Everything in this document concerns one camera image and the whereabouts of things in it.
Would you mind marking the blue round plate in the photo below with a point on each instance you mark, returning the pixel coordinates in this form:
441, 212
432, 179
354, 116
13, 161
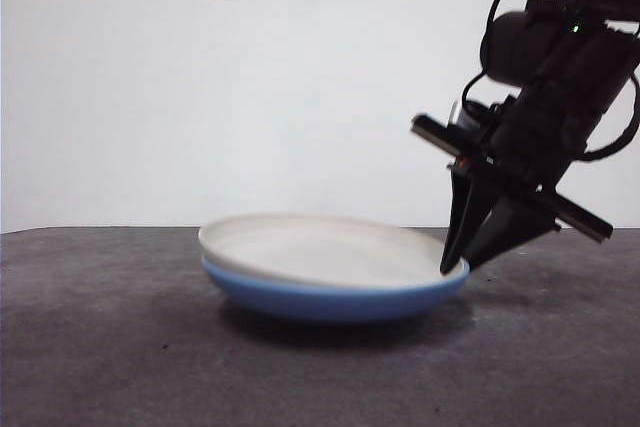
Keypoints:
340, 304

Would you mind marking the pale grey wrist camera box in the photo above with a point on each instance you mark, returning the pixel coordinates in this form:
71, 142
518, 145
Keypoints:
462, 117

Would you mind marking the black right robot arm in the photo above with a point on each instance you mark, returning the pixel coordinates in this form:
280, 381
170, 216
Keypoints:
520, 47

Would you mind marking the white round plate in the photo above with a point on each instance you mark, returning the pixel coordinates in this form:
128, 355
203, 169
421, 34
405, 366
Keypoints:
320, 252

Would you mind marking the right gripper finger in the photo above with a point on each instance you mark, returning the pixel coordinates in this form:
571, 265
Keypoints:
459, 217
515, 227

